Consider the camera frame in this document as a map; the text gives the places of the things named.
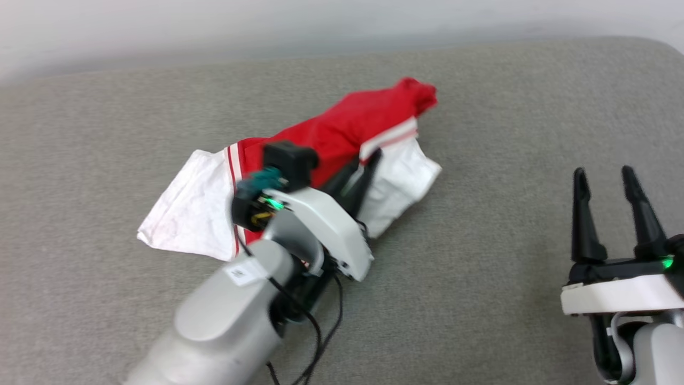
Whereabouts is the grey fabric sofa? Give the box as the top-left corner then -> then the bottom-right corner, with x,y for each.
0,36 -> 684,385

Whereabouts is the teal left camera connector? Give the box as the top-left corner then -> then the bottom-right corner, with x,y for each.
237,167 -> 289,194

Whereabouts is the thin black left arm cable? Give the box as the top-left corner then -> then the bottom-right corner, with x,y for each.
235,230 -> 324,385
291,273 -> 344,385

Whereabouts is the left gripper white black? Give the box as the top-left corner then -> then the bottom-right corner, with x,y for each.
262,148 -> 384,282

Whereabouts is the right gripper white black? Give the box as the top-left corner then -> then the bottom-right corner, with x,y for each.
561,165 -> 684,317

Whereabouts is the red and white basketball jersey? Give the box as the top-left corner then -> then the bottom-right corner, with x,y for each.
137,78 -> 443,263

